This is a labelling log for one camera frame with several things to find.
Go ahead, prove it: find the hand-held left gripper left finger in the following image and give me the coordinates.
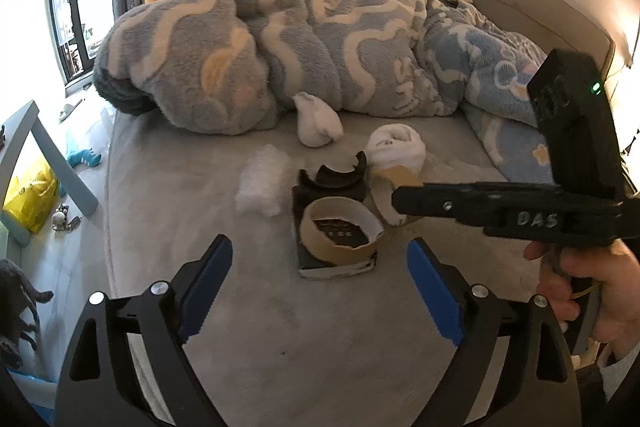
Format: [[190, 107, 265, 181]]
[[52, 234, 234, 427]]

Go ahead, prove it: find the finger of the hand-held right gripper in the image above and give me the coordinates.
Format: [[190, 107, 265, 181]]
[[391, 181, 501, 228]]

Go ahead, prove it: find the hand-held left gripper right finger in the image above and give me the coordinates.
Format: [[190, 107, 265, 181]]
[[406, 237, 583, 427]]

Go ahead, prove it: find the white paper strip ring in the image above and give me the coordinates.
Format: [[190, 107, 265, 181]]
[[369, 168, 423, 228]]

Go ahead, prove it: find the black tissue packet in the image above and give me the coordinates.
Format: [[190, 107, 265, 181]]
[[291, 184, 379, 281]]

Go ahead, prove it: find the brown cardboard tape ring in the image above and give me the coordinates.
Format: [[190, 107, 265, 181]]
[[300, 198, 385, 266]]

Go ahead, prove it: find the person's right forearm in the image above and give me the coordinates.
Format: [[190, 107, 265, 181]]
[[575, 344, 640, 427]]

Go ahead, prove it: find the person's right hand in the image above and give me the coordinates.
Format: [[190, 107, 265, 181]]
[[522, 239, 640, 360]]

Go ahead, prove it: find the grey bed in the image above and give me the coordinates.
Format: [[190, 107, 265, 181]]
[[102, 106, 553, 427]]

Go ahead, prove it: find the balled white sock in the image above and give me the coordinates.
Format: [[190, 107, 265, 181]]
[[292, 91, 344, 148]]

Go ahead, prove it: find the grey padded headboard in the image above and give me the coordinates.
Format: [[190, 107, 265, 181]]
[[429, 0, 617, 84]]

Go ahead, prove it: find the blue toy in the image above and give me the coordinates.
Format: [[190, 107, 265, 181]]
[[67, 146, 104, 168]]

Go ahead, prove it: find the yellow plastic bag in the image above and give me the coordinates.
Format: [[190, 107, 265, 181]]
[[2, 162, 60, 236]]

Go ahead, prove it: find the pale blue table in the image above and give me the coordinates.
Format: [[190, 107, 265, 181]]
[[0, 101, 100, 249]]

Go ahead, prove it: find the grey blue patterned fleece blanket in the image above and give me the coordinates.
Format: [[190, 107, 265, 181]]
[[92, 0, 557, 186]]

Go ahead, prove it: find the window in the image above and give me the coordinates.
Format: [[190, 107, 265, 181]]
[[0, 0, 117, 94]]

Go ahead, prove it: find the broken black plastic ring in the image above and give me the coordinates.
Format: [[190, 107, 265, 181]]
[[298, 151, 369, 204]]

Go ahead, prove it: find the metal keychain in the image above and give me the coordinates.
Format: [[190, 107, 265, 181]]
[[52, 203, 82, 234]]

